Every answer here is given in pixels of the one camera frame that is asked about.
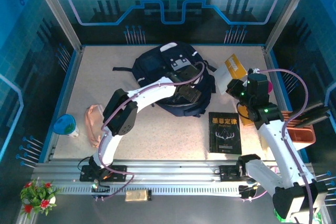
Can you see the small yellow notebook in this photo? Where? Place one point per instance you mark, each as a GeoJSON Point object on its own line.
{"type": "Point", "coordinates": [246, 120]}

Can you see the black book with antler print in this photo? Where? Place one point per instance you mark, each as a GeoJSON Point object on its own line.
{"type": "Point", "coordinates": [225, 132]}

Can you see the orange white homework notebook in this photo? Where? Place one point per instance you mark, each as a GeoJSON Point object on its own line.
{"type": "Point", "coordinates": [231, 70]}

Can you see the navy blue student backpack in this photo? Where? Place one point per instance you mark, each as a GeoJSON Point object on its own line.
{"type": "Point", "coordinates": [149, 64]}

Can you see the clear pink pencil case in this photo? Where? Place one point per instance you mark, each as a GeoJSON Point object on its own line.
{"type": "Point", "coordinates": [93, 124]}

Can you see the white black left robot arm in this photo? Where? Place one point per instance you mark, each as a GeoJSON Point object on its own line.
{"type": "Point", "coordinates": [152, 94]}

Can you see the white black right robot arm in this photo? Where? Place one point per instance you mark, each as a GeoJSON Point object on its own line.
{"type": "Point", "coordinates": [275, 140]}

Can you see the pink plastic goblet cup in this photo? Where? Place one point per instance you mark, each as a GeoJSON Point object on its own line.
{"type": "Point", "coordinates": [270, 87]}

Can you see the orange slotted desk organizer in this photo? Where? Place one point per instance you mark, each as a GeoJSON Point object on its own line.
{"type": "Point", "coordinates": [302, 132]}

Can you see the green white snack packet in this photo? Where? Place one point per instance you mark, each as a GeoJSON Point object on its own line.
{"type": "Point", "coordinates": [279, 215]}

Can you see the artificial plant with red flowers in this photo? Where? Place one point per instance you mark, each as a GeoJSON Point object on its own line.
{"type": "Point", "coordinates": [39, 197]}

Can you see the aluminium right side rail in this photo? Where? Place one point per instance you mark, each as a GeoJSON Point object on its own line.
{"type": "Point", "coordinates": [270, 64]}

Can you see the aluminium rail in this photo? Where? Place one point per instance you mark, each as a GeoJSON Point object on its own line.
{"type": "Point", "coordinates": [270, 64]}
{"type": "Point", "coordinates": [75, 64]}

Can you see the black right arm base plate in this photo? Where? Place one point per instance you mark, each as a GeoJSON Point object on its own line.
{"type": "Point", "coordinates": [228, 172]}

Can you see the aluminium front rail frame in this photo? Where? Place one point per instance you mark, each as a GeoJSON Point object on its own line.
{"type": "Point", "coordinates": [173, 172]}

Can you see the aluminium right corner post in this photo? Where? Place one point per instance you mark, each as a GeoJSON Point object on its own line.
{"type": "Point", "coordinates": [287, 11]}

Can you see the aluminium corner post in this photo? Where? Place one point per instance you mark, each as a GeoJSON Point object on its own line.
{"type": "Point", "coordinates": [56, 11]}
{"type": "Point", "coordinates": [287, 11]}

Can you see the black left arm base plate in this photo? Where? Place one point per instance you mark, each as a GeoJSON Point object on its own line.
{"type": "Point", "coordinates": [118, 172]}

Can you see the aluminium left side rail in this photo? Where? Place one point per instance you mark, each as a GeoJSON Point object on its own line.
{"type": "Point", "coordinates": [75, 64]}

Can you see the aluminium left corner post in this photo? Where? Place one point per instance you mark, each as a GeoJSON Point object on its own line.
{"type": "Point", "coordinates": [56, 11]}

